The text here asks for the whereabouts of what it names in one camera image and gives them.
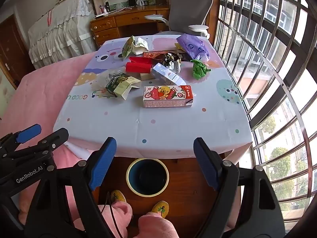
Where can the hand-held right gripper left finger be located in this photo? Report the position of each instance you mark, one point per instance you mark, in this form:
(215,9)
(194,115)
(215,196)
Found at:
(104,163)

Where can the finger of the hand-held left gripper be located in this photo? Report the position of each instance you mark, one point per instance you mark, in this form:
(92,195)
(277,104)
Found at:
(55,138)
(29,132)

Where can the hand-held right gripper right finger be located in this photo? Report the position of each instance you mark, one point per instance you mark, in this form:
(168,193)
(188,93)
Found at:
(205,163)

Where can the round cream-rimmed trash bin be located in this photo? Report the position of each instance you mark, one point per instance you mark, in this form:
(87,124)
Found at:
(133,181)

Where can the green cracker packet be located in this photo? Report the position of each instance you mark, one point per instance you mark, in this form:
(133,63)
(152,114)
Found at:
(128,46)

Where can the beige paper bag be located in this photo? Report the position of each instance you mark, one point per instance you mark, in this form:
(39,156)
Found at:
(141,45)

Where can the yellow slipper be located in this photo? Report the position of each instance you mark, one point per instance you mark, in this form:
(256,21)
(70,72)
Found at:
(118,196)
(160,208)

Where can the pink plush blanket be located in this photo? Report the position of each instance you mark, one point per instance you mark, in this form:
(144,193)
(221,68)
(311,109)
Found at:
(42,96)

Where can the printed cartoon tablecloth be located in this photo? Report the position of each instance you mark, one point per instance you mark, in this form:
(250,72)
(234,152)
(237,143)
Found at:
(173,129)

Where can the person's left leg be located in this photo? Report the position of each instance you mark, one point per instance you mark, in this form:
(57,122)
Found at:
(118,218)

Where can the person's leg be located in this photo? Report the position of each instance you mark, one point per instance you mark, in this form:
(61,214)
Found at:
(156,226)
(118,218)

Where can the clear plastic bag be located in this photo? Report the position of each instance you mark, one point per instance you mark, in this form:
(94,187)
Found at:
(101,79)

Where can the pink strawberry drink carton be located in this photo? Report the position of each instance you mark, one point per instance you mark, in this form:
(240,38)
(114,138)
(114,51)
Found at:
(168,96)

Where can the person's right leg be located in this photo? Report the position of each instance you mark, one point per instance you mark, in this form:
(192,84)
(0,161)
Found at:
(156,226)

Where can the green tea box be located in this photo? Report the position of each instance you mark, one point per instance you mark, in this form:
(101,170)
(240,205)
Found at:
(121,84)

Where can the brown wooden door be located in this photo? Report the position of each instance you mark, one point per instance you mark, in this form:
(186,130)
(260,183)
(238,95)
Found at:
(12,49)

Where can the crumpled green wrapper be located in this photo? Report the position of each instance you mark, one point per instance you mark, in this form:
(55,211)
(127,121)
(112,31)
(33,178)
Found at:
(199,69)

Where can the white and blue carton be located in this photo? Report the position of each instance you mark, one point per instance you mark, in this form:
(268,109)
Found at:
(167,75)

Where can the small beige box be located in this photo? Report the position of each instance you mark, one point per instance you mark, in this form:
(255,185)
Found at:
(145,76)

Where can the red cardboard box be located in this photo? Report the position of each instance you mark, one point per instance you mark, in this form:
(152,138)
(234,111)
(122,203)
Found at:
(137,65)

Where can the white lace furniture cover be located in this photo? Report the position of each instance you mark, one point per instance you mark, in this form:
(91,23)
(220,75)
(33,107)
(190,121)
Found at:
(59,29)

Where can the black silver foil wrapper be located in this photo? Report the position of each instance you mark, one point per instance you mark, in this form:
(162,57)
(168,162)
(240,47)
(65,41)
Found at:
(171,60)

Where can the purple plastic bag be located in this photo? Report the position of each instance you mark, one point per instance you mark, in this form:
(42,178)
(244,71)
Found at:
(193,45)

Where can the red-orange snack packet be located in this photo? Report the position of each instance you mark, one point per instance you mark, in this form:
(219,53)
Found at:
(154,54)

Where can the metal window grille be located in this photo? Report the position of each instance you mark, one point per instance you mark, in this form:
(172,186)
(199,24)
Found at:
(272,54)

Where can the wooden writing desk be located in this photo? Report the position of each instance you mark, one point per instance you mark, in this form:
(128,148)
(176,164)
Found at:
(128,17)

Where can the grey office chair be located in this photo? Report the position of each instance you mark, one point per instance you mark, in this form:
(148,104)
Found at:
(188,7)

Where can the white desk ornament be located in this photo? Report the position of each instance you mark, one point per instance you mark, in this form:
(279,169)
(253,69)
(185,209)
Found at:
(141,3)

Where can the black photo frame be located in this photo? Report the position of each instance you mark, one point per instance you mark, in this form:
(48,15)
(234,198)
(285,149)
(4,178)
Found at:
(131,2)

